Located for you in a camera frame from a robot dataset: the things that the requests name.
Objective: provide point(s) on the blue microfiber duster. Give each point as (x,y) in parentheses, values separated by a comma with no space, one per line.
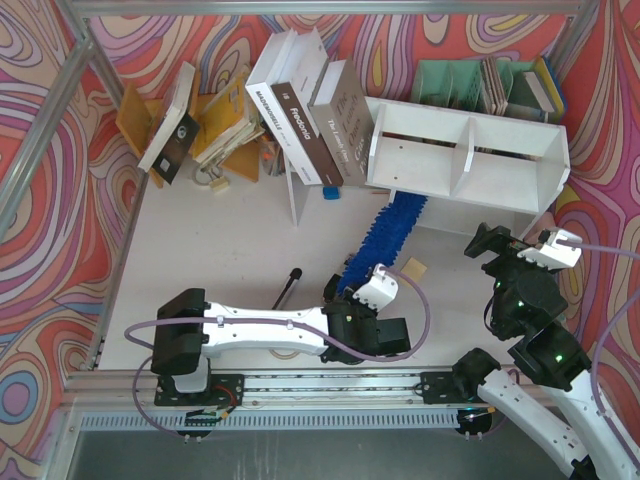
(384,239)

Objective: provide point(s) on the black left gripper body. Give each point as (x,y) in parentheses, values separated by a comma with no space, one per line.
(337,291)

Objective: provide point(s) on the black and beige stapler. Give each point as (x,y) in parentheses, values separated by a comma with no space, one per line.
(331,288)

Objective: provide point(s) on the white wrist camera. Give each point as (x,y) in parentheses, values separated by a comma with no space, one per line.
(556,249)
(379,291)

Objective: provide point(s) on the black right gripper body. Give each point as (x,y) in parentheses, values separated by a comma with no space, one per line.
(498,245)

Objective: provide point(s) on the white Mademoiselle book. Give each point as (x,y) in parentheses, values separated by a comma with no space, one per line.
(272,98)

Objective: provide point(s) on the clear tape roll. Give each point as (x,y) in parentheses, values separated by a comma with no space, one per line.
(204,177)

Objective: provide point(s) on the yellow sticky note pad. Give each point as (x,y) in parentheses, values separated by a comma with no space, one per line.
(414,269)

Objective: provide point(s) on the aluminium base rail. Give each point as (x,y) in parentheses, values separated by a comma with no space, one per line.
(329,400)

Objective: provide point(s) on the beige binder clip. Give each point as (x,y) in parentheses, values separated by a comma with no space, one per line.
(218,182)

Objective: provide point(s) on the green desk organizer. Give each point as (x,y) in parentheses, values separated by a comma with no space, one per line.
(459,84)

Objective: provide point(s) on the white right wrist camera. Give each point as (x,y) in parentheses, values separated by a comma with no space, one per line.
(556,249)

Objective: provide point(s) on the brown Fredonia book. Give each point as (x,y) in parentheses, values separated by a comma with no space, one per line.
(315,165)

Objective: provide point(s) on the grey Lonely One book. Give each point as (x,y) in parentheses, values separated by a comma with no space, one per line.
(344,120)

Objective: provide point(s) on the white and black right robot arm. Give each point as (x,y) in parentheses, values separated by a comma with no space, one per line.
(588,441)

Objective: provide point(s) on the blue pencil sharpener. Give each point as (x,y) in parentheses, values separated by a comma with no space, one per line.
(331,193)

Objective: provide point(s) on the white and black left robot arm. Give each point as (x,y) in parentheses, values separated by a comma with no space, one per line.
(182,351)

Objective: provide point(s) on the brown notebooks in organizer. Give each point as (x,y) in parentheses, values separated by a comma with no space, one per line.
(494,86)

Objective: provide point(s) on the grey and blue book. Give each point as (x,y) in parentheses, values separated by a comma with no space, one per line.
(546,90)

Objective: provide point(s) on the white and black leaning book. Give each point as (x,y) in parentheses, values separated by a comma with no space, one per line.
(173,129)

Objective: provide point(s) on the yellow worn paperback stack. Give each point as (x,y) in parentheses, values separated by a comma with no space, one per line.
(227,122)

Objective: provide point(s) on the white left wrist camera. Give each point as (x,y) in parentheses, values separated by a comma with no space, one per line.
(379,291)

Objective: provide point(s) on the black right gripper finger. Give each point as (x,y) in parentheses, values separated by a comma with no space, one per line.
(498,235)
(478,245)

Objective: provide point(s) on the white wooden bookshelf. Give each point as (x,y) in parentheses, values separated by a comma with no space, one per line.
(472,167)

